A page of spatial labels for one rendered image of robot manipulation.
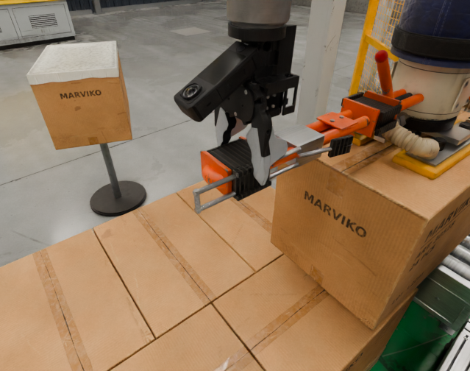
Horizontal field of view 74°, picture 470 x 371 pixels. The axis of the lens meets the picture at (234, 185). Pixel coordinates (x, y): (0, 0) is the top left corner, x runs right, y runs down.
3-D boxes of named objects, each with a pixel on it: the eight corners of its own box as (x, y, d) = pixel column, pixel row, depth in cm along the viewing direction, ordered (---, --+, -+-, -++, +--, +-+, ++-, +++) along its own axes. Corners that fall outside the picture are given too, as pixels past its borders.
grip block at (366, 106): (357, 113, 73) (363, 88, 70) (396, 128, 67) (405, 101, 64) (335, 122, 69) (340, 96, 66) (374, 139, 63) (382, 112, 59)
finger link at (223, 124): (246, 149, 55) (262, 110, 48) (218, 159, 52) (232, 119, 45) (236, 136, 56) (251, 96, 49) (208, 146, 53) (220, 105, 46)
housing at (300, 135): (296, 143, 62) (298, 121, 59) (322, 157, 57) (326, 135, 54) (269, 154, 58) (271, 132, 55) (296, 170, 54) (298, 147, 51)
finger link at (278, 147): (298, 177, 47) (288, 115, 44) (268, 191, 44) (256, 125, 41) (284, 174, 49) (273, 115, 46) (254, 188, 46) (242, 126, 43)
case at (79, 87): (68, 107, 215) (46, 45, 191) (129, 101, 224) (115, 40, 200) (55, 150, 168) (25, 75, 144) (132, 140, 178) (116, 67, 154)
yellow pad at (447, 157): (455, 124, 92) (463, 108, 89) (494, 138, 85) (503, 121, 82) (390, 162, 75) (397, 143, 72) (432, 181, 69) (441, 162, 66)
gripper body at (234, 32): (295, 117, 45) (309, 25, 38) (249, 132, 41) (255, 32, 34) (260, 100, 50) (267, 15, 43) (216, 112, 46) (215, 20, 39)
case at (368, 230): (371, 180, 137) (400, 91, 113) (470, 233, 112) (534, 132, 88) (269, 241, 108) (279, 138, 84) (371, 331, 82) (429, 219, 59)
